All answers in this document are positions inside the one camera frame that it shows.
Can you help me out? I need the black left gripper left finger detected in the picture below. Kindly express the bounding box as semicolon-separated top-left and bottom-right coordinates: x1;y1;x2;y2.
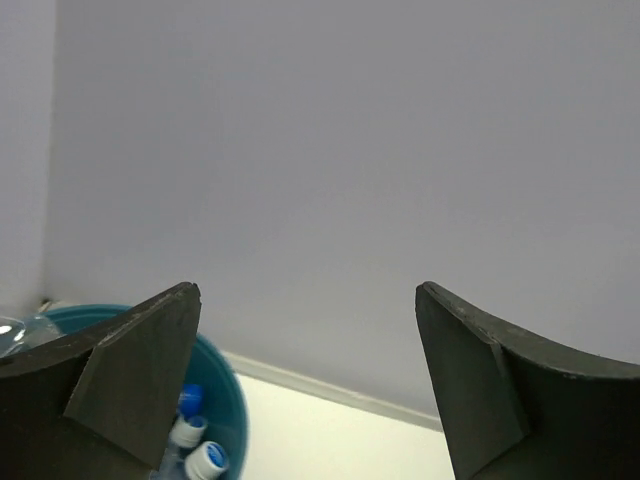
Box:
1;282;201;479

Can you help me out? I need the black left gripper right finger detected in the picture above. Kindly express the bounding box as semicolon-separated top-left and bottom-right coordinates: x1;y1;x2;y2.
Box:
415;282;639;479

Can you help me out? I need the crushed bluish blue cap bottle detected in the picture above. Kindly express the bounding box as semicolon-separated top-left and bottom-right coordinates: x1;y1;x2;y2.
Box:
176;384;204;419

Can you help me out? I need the blue label white cap bottle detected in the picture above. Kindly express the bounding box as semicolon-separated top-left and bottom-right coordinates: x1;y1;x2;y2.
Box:
158;415;208;477

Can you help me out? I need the large clear square bottle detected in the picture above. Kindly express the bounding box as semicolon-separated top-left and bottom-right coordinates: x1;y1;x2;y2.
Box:
1;315;63;357

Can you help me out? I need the teal plastic bin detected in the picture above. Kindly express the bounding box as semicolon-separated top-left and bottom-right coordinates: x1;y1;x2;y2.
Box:
44;304;249;480

